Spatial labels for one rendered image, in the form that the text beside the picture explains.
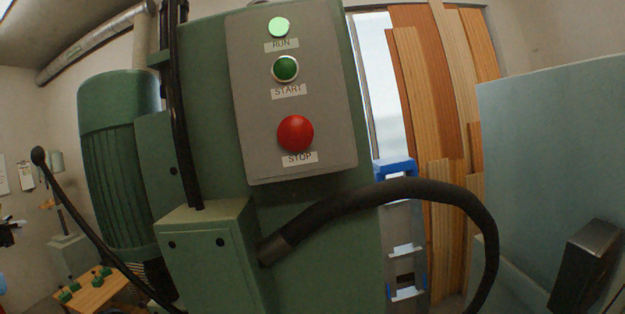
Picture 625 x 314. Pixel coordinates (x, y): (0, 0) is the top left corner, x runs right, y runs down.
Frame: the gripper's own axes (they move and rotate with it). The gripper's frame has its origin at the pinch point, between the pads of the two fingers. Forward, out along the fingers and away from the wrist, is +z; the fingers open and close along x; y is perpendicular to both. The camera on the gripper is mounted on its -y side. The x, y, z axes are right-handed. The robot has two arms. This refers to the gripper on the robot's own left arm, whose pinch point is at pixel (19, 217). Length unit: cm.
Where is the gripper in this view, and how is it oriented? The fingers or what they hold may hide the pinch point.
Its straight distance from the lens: 116.7
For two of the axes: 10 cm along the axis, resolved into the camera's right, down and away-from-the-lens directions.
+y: 0.3, 10.0, 0.3
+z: -1.5, -0.3, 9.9
